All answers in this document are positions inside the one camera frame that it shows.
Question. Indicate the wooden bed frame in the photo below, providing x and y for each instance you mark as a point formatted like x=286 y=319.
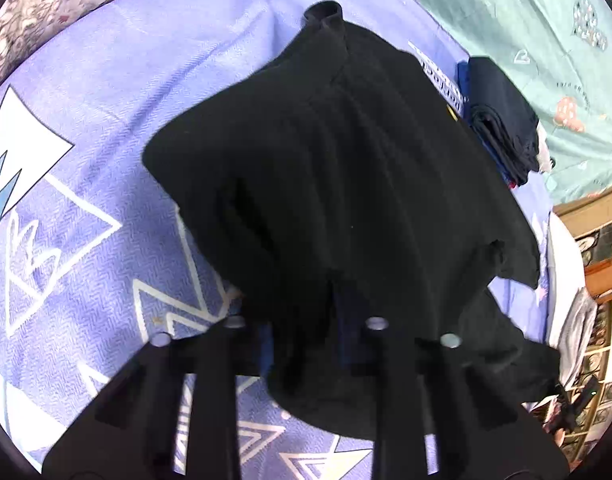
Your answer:
x=593 y=210

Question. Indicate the green heart-print sheet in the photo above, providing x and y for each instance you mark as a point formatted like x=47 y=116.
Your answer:
x=510 y=10

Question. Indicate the folded dark navy pants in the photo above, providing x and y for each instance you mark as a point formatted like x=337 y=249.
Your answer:
x=500 y=110

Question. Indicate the grey cloth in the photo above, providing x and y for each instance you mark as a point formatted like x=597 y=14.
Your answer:
x=580 y=330

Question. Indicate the white textured pillow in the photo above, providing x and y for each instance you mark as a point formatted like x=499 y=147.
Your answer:
x=563 y=270

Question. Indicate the folded blue pants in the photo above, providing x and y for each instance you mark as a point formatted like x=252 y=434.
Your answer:
x=463 y=80

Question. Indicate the dark framed picture panel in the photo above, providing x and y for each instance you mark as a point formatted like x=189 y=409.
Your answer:
x=603 y=355

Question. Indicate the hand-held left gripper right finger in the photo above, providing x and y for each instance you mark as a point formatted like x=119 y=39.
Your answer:
x=390 y=360

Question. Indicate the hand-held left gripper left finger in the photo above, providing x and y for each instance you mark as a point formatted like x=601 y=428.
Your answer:
x=213 y=360

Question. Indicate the black pants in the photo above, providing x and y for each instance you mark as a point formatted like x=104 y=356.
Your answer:
x=336 y=185

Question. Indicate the floral pillow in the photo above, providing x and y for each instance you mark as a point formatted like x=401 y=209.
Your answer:
x=46 y=5

